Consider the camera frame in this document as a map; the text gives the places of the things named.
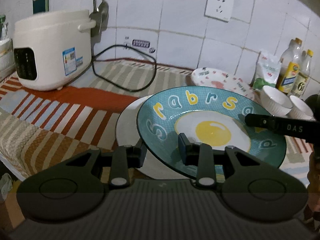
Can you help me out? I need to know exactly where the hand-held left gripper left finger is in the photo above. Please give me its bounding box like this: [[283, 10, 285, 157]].
[[65, 140, 148, 190]]

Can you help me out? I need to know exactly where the white black rimmed bowl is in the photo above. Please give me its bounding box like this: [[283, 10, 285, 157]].
[[260, 85, 293, 117], [289, 95, 316, 121]]

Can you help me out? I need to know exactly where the green cap bottle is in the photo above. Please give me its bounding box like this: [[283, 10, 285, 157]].
[[0, 14, 10, 43]]

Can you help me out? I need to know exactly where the white basket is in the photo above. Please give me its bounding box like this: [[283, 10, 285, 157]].
[[0, 38, 16, 78]]

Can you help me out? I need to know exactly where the white salt bag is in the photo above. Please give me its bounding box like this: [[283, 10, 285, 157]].
[[251, 50, 283, 91]]

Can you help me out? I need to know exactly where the white rice cooker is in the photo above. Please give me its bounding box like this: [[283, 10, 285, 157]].
[[12, 9, 97, 91]]

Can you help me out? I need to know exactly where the striped table mat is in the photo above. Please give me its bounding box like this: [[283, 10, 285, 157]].
[[0, 59, 320, 183]]

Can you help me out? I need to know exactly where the yellow cap vinegar bottle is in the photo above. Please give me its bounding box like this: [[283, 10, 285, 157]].
[[289, 49, 314, 98]]

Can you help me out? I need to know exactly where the dark wall sticker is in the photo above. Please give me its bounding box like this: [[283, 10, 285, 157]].
[[132, 39, 151, 48]]

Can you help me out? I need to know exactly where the metal spatula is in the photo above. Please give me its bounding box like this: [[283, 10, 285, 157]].
[[88, 0, 104, 38]]

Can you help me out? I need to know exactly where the plain white plate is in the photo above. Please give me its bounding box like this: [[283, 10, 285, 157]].
[[115, 94, 180, 180]]

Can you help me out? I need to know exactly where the yellow label oil bottle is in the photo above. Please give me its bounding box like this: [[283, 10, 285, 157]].
[[277, 38, 303, 95]]

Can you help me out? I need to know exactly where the white wall socket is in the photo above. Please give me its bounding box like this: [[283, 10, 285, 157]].
[[204, 0, 236, 23]]

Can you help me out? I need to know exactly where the teal egg print plate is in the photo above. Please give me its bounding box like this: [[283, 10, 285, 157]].
[[136, 86, 287, 180]]

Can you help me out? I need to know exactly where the black power cable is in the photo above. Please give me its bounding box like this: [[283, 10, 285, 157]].
[[91, 44, 158, 92]]

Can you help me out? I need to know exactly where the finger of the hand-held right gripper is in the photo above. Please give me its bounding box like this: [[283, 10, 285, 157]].
[[244, 113, 276, 131]]

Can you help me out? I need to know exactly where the heart print plate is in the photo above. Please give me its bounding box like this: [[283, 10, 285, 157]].
[[224, 76, 256, 103], [191, 68, 234, 91]]

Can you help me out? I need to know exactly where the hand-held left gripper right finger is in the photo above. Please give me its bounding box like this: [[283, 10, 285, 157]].
[[177, 133, 262, 189]]

